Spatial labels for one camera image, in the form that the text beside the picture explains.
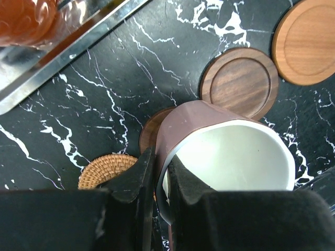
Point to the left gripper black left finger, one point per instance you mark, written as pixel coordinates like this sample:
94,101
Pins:
117,216

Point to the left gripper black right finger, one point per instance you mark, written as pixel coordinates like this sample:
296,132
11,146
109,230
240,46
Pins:
205,219

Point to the pink mug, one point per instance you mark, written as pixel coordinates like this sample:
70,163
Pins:
226,151

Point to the dark brown wooden coaster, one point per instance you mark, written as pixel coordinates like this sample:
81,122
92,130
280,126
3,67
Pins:
148,135

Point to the light brown wooden coaster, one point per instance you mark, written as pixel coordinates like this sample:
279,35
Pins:
303,43

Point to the orange red mug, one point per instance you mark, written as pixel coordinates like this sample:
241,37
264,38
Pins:
25,23

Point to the silver metal tray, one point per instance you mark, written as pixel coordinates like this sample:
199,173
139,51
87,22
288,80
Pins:
82,23

